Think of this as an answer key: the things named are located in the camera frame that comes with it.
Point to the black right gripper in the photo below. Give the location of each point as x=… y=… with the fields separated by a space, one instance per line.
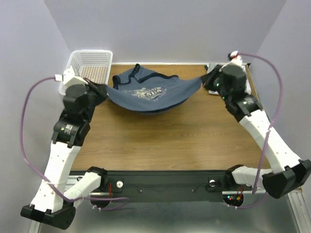
x=210 y=79

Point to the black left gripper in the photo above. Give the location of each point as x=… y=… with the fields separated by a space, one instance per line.
x=101 y=89

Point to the blue printed tank top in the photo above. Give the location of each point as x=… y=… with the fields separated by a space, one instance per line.
x=143 y=90

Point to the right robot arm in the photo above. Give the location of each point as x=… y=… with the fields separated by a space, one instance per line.
x=287 y=170

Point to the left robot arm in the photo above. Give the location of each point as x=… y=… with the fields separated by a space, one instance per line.
x=53 y=204

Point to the grey folded tank top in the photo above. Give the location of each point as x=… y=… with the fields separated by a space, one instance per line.
x=210 y=66

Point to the white plastic laundry basket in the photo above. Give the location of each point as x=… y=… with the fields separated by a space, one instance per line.
x=94 y=65

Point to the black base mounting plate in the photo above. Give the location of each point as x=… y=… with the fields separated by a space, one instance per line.
x=170 y=186

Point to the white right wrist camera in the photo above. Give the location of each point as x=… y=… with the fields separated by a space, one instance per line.
x=235 y=59

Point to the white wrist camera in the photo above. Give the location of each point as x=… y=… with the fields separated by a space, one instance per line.
x=235 y=59
x=70 y=77

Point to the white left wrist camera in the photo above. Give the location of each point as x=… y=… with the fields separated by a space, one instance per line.
x=70 y=77

